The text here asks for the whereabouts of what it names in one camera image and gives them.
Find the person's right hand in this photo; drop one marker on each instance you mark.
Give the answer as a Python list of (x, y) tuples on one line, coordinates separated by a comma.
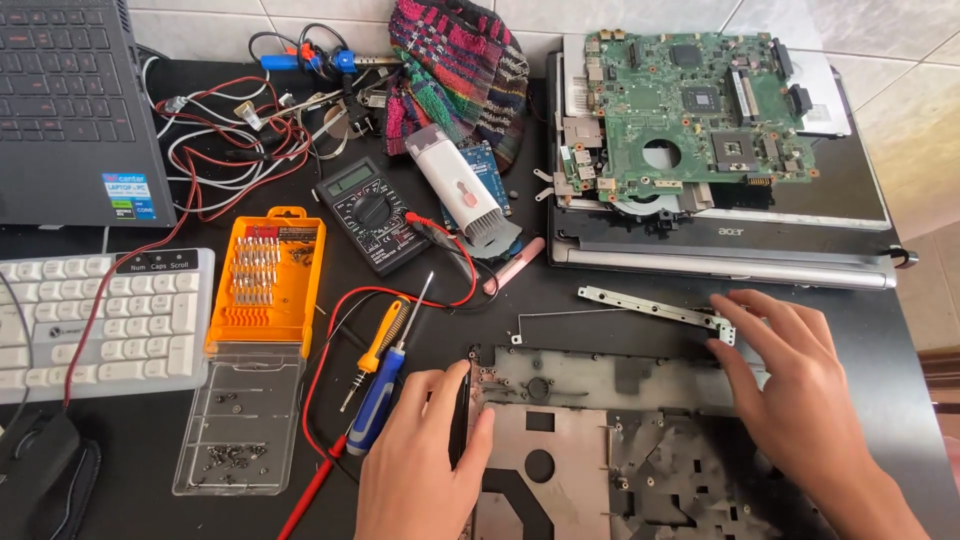
[(802, 405)]

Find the white keyboard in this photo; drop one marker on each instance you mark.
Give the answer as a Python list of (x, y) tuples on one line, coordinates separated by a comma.
[(127, 322)]

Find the grey round plastic piece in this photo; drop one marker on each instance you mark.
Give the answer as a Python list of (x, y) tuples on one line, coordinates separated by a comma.
[(506, 238)]

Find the silver metal hinge bracket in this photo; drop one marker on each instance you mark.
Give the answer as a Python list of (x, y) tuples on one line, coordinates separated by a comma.
[(652, 306)]

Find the black power plug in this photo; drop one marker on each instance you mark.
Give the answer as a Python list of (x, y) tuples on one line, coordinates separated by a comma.
[(358, 121)]

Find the black computer mouse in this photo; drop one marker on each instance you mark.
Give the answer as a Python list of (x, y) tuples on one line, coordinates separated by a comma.
[(37, 457)]

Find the silver disassembled laptop base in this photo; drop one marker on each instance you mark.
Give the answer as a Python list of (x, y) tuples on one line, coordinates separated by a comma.
[(750, 240)]

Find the black mouse pad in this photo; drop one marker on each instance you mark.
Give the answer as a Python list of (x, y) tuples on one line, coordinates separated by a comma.
[(79, 495)]

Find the small blue circuit board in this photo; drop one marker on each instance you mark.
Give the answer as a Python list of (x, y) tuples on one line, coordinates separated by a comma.
[(484, 161)]

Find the colourful woven cloth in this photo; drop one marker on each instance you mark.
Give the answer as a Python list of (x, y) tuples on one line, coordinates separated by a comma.
[(457, 67)]

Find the red multimeter test lead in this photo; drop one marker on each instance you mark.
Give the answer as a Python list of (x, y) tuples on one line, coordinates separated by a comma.
[(319, 375)]

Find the clear plastic lid with screws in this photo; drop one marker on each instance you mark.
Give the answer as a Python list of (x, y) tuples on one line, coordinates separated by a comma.
[(240, 420)]

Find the orange screwdriver bit case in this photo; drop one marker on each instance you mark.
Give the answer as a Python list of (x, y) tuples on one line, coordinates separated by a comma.
[(266, 277)]

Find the black laptop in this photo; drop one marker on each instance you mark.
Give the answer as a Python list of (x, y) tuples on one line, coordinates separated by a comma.
[(67, 112)]

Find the person's left hand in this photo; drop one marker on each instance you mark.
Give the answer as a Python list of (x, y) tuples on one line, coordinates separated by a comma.
[(420, 465)]

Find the white cleaning brush tool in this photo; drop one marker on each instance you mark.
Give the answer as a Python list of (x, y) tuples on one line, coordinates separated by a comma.
[(457, 184)]

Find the grey laptop palmrest chassis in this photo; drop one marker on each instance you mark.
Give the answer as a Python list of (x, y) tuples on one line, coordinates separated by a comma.
[(600, 450)]

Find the pink plastic stick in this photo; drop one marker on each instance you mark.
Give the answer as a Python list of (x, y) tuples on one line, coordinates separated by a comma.
[(516, 264)]

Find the black digital multimeter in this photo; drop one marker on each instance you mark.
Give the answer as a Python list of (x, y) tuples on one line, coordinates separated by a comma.
[(371, 214)]

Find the blue soldering iron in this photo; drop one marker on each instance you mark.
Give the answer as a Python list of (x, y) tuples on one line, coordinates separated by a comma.
[(300, 61)]

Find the green laptop motherboard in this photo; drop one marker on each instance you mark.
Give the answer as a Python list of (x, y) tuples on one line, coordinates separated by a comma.
[(690, 105)]

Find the black multimeter test lead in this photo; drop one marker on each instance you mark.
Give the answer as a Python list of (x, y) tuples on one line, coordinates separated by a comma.
[(480, 281)]

